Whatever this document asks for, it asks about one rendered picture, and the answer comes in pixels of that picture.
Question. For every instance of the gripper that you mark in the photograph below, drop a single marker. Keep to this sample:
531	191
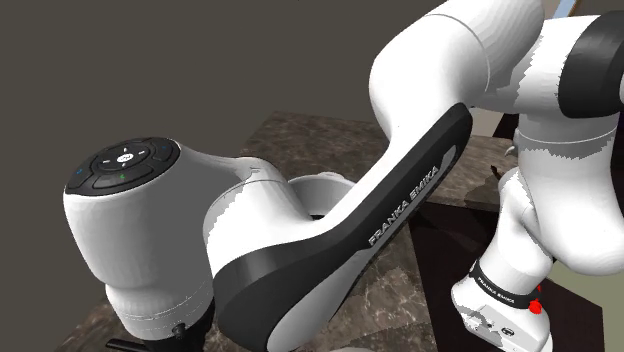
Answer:
197	336

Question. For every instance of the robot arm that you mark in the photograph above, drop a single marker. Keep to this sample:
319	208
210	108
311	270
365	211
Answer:
146	234

